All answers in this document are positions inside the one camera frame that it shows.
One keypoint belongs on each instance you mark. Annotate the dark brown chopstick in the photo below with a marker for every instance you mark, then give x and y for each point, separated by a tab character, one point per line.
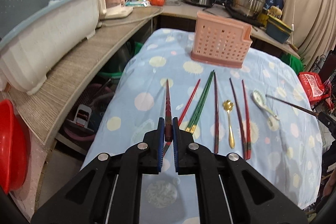
294	106

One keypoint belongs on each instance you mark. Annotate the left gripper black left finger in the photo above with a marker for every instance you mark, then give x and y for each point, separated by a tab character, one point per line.
108	189

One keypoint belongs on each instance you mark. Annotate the dark maroon chopstick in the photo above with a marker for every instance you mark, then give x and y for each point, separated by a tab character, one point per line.
216	128

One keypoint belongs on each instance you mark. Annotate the white ceramic spoon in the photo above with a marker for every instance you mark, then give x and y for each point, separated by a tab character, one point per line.
260	101

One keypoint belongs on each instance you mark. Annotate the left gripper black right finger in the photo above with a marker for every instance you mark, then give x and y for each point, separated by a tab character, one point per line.
229	190

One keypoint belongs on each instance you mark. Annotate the red chopstick black end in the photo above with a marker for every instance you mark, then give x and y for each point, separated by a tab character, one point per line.
248	149

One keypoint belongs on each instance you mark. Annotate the blue wet wipes pack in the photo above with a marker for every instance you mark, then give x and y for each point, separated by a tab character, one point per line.
141	3

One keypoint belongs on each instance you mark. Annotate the bright red chopstick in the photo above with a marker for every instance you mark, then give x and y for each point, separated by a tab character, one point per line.
188	103

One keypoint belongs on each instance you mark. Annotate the beige curtain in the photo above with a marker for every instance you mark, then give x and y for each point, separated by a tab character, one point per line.
314	27

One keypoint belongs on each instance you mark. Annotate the red plastic bag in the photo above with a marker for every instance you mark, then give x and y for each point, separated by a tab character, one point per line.
313	86

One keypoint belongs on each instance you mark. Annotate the pink perforated utensil basket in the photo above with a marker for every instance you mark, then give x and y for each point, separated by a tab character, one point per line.
221	41

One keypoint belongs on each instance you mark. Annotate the white dish rack tub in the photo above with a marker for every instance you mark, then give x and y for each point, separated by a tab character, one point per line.
30	50

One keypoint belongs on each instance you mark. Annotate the red tomato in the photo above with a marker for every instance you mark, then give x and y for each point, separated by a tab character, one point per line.
157	2

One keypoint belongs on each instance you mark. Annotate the black induction cooktop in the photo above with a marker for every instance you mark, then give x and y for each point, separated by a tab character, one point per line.
236	15

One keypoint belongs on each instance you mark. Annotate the green chopstick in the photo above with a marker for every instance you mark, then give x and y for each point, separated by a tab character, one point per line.
200	103
204	104

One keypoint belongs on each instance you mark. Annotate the dark brown-red chopstick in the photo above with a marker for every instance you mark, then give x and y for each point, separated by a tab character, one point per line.
242	133

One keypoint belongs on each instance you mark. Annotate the dark red patterned chopstick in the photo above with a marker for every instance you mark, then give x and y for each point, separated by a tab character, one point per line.
168	120

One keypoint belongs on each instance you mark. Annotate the green plastic bag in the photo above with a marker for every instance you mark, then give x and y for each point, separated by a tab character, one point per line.
293	62

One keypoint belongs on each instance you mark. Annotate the red plastic basin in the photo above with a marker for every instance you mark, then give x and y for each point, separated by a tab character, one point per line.
15	148

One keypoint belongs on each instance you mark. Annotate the gold flower spoon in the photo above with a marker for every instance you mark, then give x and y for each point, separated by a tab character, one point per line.
228	107

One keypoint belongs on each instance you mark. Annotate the blue yellow stacked bowls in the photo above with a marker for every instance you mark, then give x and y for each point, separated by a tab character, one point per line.
277	29

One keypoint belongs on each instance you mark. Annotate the blue polka dot tablecloth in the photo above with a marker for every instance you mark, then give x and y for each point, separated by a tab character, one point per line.
288	152

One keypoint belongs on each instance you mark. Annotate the grey wood countertop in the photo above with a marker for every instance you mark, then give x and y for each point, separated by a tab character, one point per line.
45	111

